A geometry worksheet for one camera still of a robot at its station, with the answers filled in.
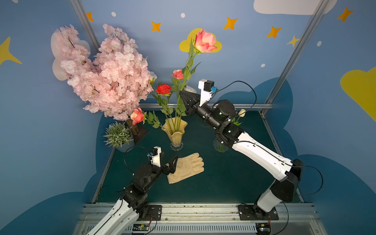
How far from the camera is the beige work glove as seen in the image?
878mm

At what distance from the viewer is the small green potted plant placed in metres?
0.86

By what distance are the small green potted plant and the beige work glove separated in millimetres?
336
